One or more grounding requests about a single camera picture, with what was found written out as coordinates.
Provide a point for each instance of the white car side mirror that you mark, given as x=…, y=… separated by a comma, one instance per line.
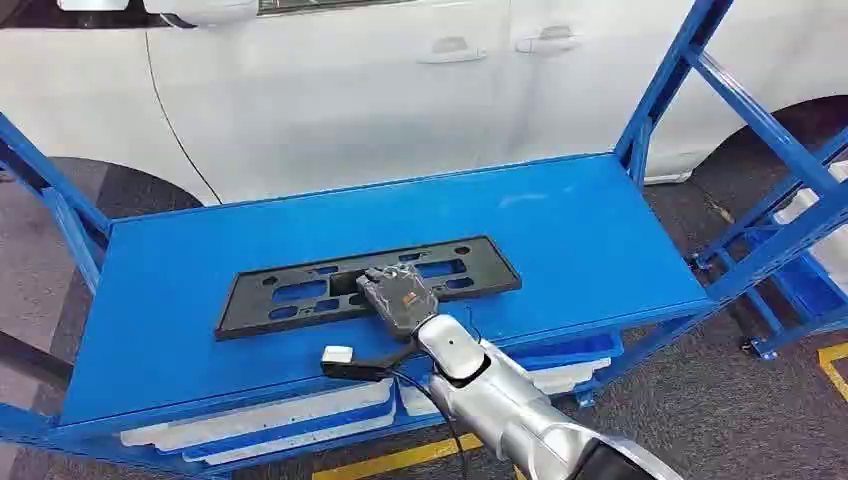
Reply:
x=202, y=10

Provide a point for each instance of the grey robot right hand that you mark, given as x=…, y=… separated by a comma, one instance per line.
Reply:
x=399, y=301

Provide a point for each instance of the blue wheeled parts cart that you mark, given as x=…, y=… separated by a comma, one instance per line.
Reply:
x=805, y=291

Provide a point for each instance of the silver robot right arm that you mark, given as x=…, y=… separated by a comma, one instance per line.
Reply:
x=503, y=404

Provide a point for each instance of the black plastic mounting plate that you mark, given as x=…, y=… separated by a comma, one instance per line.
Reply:
x=477, y=268

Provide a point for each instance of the blue steel shelf rack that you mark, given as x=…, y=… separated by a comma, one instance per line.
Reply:
x=563, y=232

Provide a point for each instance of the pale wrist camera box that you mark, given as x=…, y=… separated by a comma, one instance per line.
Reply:
x=337, y=355

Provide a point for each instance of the white car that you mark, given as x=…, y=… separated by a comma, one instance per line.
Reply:
x=331, y=106

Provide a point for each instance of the white foam tray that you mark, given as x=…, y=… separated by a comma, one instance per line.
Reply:
x=265, y=417

